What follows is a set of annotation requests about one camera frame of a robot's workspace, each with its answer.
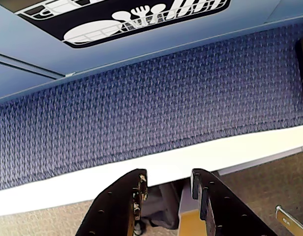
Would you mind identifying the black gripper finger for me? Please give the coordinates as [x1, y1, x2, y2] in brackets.
[75, 168, 149, 236]
[190, 168, 279, 236]

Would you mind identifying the dark shoe with white sole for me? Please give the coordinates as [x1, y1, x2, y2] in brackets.
[133, 219, 152, 236]

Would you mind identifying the wooden desk leg panel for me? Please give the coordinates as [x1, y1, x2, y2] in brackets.
[178, 185, 202, 236]

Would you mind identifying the blue wooden toy kitchen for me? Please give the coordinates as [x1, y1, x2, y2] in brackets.
[0, 0, 303, 104]

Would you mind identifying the blue dishwasher door with print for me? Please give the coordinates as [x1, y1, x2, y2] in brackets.
[0, 0, 280, 81]

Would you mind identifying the silver metal desk bracket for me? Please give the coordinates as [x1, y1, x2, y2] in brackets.
[275, 205, 303, 236]

